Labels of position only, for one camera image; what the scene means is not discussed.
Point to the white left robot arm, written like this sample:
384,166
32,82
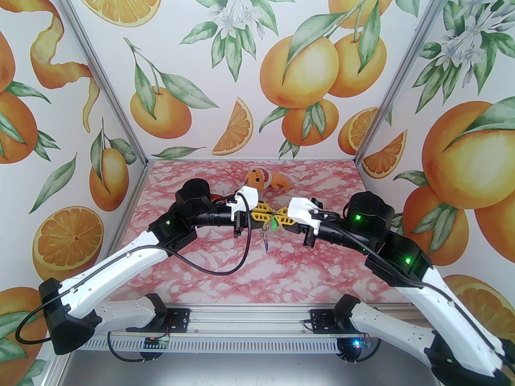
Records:
120,263

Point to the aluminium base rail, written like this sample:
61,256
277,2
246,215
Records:
249,320

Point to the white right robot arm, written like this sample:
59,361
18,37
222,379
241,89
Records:
450,324

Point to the small circuit board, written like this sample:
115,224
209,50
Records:
157,342
362,344

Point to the aluminium frame post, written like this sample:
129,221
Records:
60,372
106,79
398,79

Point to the orange plush toy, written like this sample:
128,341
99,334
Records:
261,177

